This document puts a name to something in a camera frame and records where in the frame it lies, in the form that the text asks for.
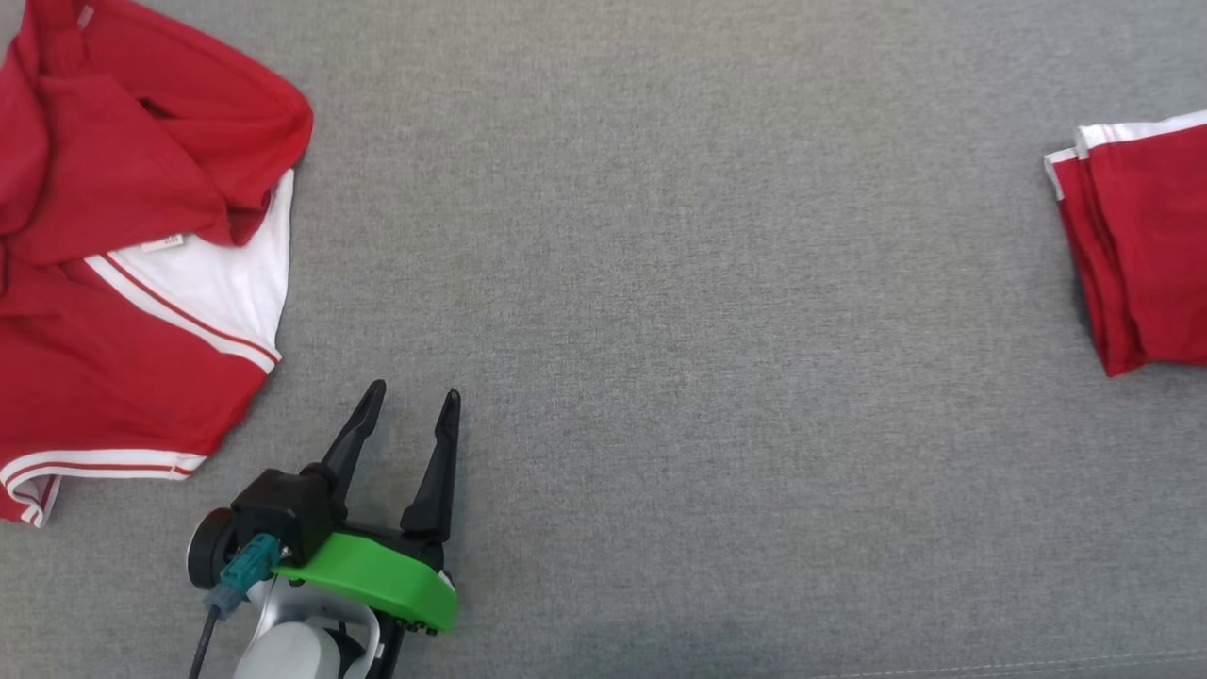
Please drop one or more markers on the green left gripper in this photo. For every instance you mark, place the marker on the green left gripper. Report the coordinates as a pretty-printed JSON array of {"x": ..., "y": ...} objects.
[{"x": 387, "y": 575}]

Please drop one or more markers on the red and white jersey shirt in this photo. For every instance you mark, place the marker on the red and white jersey shirt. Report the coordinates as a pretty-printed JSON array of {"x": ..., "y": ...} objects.
[{"x": 104, "y": 377}]

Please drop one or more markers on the red shorts with Bulls print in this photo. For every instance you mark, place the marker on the red shorts with Bulls print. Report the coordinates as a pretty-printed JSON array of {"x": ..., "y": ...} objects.
[{"x": 1150, "y": 245}]

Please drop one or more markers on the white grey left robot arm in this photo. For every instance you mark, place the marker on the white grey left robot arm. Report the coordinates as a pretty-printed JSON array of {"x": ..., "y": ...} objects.
[{"x": 292, "y": 651}]

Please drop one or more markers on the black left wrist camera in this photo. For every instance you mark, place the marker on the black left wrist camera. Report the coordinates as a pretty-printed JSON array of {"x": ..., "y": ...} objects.
[{"x": 283, "y": 509}]

